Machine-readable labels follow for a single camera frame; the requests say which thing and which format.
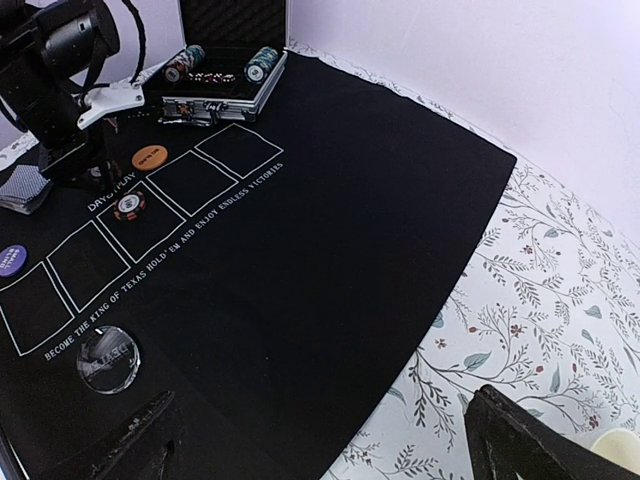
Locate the cream white cup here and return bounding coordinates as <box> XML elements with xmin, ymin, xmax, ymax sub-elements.
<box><xmin>591</xmin><ymin>428</ymin><xmax>640</xmax><ymax>474</ymax></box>

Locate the purple small blind button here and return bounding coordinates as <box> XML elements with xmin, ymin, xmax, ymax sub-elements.
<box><xmin>0</xmin><ymin>244</ymin><xmax>28</xmax><ymax>278</ymax></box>

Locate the green chip stack in case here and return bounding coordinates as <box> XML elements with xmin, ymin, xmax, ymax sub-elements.
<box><xmin>244</xmin><ymin>46</ymin><xmax>279</xmax><ymax>84</ymax></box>

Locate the black poker mat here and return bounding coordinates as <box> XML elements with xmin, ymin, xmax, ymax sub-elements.
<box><xmin>1</xmin><ymin>55</ymin><xmax>515</xmax><ymax>479</ymax></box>

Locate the aluminium poker chip case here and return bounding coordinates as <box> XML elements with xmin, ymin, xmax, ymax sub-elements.
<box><xmin>143</xmin><ymin>1</ymin><xmax>289</xmax><ymax>127</ymax></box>

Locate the blue playing card deck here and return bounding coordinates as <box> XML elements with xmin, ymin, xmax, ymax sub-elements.
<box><xmin>1</xmin><ymin>165</ymin><xmax>53</xmax><ymax>215</ymax></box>

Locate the red dice row in case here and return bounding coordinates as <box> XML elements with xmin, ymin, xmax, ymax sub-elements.
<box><xmin>187</xmin><ymin>72</ymin><xmax>237</xmax><ymax>85</ymax></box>

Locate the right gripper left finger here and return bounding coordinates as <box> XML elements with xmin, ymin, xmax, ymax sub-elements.
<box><xmin>38</xmin><ymin>390</ymin><xmax>175</xmax><ymax>479</ymax></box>

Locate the floral white tablecloth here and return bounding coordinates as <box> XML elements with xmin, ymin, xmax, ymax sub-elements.
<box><xmin>0</xmin><ymin>39</ymin><xmax>640</xmax><ymax>480</ymax></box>

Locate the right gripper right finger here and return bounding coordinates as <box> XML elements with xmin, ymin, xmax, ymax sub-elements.
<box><xmin>464</xmin><ymin>385</ymin><xmax>639</xmax><ymax>480</ymax></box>

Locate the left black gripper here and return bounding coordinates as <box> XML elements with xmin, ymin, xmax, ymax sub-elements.
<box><xmin>1</xmin><ymin>1</ymin><xmax>121</xmax><ymax>192</ymax></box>

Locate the left chip stack in case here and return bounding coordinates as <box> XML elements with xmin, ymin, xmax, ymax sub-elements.
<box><xmin>162</xmin><ymin>44</ymin><xmax>206</xmax><ymax>84</ymax></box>

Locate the orange big blind button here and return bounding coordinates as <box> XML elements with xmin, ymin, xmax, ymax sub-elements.
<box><xmin>131</xmin><ymin>145</ymin><xmax>168</xmax><ymax>171</ymax></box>

